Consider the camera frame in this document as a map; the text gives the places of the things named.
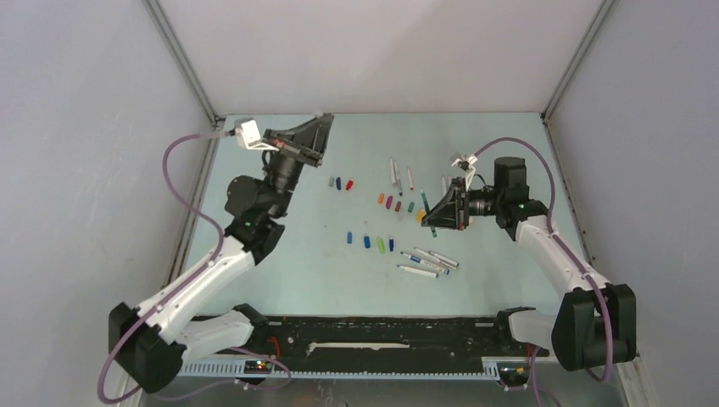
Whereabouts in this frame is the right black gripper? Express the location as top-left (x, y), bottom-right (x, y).
top-left (421, 177), bottom-right (504, 231)

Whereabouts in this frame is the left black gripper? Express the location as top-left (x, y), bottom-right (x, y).
top-left (260, 114), bottom-right (332, 218)

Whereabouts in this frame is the dark green marker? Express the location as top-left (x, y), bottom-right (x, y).
top-left (421, 189), bottom-right (438, 238)

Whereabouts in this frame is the navy cap marker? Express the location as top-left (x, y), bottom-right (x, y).
top-left (414, 247), bottom-right (460, 269)

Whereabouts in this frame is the light green cap marker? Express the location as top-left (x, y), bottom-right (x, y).
top-left (423, 257), bottom-right (456, 272)

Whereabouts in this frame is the dark blue cap marker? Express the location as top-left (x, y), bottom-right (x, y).
top-left (393, 160), bottom-right (404, 197)

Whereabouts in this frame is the blue cap thick marker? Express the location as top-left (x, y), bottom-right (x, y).
top-left (400, 252), bottom-right (450, 275)

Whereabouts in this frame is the blue cap thin marker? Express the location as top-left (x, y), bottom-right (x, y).
top-left (397, 265), bottom-right (438, 278)

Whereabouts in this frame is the grey cap white marker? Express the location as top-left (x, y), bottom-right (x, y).
top-left (389, 157), bottom-right (397, 186)

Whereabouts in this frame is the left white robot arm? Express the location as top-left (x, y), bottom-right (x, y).
top-left (109, 114), bottom-right (335, 393)

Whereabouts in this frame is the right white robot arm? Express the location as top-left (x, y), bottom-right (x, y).
top-left (421, 137), bottom-right (637, 382)

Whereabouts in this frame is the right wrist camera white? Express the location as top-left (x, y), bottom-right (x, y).
top-left (451, 153), bottom-right (477, 190)

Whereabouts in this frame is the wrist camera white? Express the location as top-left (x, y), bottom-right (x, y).
top-left (234, 118), bottom-right (278, 151)
top-left (451, 153), bottom-right (477, 190)

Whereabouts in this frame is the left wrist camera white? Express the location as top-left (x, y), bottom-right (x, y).
top-left (234, 118), bottom-right (278, 151)

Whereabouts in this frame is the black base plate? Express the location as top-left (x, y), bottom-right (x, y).
top-left (243, 314), bottom-right (534, 372)

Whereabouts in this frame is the grey cable duct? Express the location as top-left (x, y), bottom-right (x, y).
top-left (176, 358), bottom-right (530, 381)

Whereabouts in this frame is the aluminium frame rail left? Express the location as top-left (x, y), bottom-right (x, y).
top-left (141, 0), bottom-right (226, 282)

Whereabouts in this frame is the aluminium frame rail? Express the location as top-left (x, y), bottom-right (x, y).
top-left (141, 0), bottom-right (226, 282)
top-left (542, 1), bottom-right (621, 265)

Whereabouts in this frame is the aluminium frame rail right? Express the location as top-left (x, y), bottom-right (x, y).
top-left (542, 1), bottom-right (621, 265)

